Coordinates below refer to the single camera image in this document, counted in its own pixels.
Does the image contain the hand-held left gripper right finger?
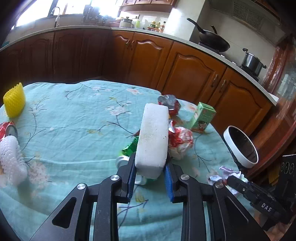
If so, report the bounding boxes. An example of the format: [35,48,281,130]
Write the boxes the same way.
[163,158,271,241]

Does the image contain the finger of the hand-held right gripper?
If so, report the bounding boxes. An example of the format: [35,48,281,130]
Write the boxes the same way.
[227,175,289,224]

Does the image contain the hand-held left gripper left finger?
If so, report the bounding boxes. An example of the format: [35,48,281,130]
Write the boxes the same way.
[30,152,137,241]

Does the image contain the white foam block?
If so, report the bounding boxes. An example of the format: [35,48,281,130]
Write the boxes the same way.
[135,103,170,180]

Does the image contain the white paper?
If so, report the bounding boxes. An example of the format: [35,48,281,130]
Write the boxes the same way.
[207,166,248,194]

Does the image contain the white bin with black liner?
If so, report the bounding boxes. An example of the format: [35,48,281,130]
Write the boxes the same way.
[223,126,259,169]

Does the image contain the white foam fruit net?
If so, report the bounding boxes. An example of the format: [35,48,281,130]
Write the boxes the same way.
[0,136,28,186]

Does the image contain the green crumpled wrapper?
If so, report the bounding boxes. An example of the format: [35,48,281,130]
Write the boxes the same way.
[121,136,140,156]

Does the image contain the red white crumpled plastic bag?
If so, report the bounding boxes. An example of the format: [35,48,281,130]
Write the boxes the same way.
[168,120,194,160]

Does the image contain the green juice carton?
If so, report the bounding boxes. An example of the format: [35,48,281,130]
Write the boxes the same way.
[190,102,216,133]

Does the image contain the red crumpled snack bag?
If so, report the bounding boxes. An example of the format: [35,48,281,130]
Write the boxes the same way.
[158,95,182,116]

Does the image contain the teal floral tablecloth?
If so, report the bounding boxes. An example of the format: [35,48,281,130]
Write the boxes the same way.
[0,80,257,241]

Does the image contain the grey kitchen countertop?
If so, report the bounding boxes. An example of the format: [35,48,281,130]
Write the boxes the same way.
[0,25,279,106]

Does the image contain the wooden glass door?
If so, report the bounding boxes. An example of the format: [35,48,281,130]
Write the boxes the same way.
[252,35,296,181]

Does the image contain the gas stove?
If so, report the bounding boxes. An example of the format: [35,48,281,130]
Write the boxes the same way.
[199,42,260,80]

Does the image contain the wooden base cabinets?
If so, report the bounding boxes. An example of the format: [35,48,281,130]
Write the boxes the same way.
[0,29,272,137]

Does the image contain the dark steel stockpot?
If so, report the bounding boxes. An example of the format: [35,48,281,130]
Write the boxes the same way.
[241,48,267,75]

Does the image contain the red drink can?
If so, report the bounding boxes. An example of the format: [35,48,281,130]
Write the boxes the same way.
[0,121,18,142]

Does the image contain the yellow foam fruit net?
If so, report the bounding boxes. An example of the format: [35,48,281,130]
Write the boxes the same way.
[3,83,26,118]

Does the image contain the black wok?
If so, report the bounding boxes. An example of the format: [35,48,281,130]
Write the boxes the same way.
[187,18,230,52]

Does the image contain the pale green kettle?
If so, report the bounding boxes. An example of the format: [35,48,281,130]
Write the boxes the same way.
[119,17,134,29]

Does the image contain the steel range hood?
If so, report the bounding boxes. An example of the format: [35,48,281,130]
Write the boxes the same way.
[209,0,285,44]

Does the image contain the utensil rack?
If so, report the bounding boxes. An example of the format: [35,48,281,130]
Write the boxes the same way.
[82,6,108,24]

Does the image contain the chrome faucet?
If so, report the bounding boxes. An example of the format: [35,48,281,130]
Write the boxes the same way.
[50,6,61,28]

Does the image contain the kitchen window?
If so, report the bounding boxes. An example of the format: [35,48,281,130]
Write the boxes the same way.
[14,0,121,26]

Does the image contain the wooden wall cabinets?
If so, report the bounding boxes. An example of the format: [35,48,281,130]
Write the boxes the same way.
[119,0,177,12]

